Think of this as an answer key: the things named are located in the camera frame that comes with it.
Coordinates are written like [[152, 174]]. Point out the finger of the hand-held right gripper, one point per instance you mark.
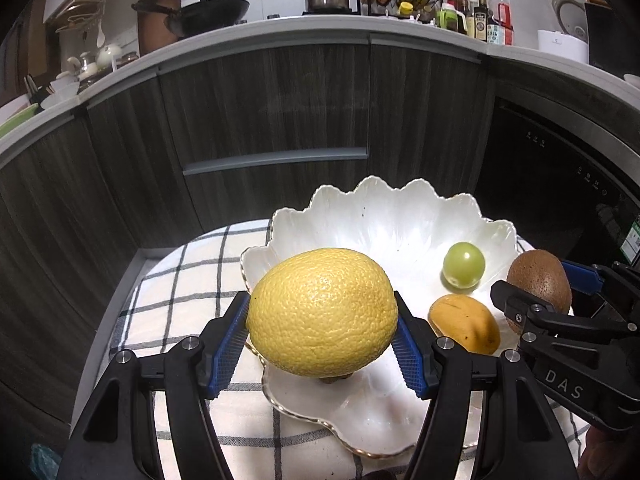
[[507, 297], [580, 276]]

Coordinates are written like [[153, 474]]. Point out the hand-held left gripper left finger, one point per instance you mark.
[[227, 347]]

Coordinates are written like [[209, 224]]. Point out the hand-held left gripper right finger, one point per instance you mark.
[[411, 357]]

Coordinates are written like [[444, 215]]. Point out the brown kiwi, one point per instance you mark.
[[537, 275]]

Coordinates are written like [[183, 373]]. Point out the small green round fruit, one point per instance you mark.
[[464, 265]]

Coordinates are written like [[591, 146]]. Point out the yellow lemon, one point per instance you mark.
[[320, 310]]

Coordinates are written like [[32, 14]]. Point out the white scalloped bowl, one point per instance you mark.
[[380, 230]]

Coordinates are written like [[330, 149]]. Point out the black checked white cloth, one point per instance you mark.
[[175, 285]]

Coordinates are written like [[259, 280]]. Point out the black built-in dishwasher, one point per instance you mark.
[[550, 170]]

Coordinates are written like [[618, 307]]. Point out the large white plate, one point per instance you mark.
[[632, 81]]

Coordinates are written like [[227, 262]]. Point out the teal plastic bag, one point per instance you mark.
[[46, 462]]

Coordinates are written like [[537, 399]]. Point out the white canister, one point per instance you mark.
[[562, 47]]

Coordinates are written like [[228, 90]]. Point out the black microwave oven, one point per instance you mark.
[[610, 35]]

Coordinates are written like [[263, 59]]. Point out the dark wood kitchen cabinets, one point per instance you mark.
[[250, 100]]

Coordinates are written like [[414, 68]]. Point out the white electric kettle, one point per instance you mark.
[[567, 12]]

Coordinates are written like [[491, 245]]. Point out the group of condiment bottles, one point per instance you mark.
[[475, 20]]

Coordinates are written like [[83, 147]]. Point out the stacked white bowls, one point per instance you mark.
[[62, 94]]

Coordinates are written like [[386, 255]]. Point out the green basin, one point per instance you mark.
[[17, 122]]

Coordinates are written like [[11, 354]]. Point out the white teapot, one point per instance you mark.
[[109, 56]]

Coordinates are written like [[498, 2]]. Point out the black wok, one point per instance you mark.
[[215, 12]]

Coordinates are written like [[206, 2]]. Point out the brown cutting board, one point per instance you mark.
[[155, 20]]

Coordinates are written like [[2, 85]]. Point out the black induction cooker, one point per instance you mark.
[[330, 11]]

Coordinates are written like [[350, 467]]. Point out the white hanging spoon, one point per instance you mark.
[[101, 35]]

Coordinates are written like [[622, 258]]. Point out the wall-mounted utensil rack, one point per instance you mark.
[[82, 10]]

